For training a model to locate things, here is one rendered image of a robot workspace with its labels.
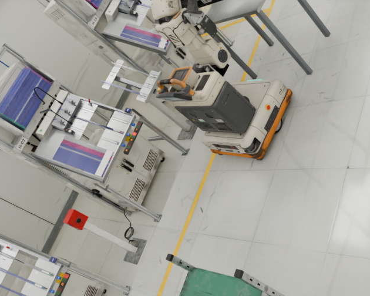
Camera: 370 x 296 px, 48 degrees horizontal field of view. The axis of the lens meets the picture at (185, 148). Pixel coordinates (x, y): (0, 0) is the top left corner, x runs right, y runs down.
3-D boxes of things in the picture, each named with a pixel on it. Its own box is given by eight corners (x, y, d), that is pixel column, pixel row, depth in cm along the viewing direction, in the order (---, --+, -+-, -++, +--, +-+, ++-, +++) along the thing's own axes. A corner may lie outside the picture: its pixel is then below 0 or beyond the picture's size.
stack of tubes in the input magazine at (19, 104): (52, 83, 384) (27, 65, 369) (24, 129, 365) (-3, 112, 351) (47, 85, 393) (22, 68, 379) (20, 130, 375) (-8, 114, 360)
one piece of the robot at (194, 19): (197, 25, 295) (187, 13, 289) (192, 26, 299) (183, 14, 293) (204, 16, 298) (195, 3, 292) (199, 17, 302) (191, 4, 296)
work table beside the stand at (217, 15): (311, 74, 355) (256, 10, 313) (252, 79, 412) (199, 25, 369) (330, 33, 366) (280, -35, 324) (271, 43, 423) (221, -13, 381)
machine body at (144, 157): (168, 154, 448) (125, 123, 415) (142, 214, 422) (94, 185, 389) (135, 157, 498) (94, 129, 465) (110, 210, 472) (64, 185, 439)
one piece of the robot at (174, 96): (201, 101, 311) (177, 96, 297) (175, 102, 339) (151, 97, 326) (203, 87, 311) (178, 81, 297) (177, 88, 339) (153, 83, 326)
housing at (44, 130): (73, 99, 404) (68, 91, 391) (48, 142, 386) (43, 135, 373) (65, 97, 406) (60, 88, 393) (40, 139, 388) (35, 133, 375)
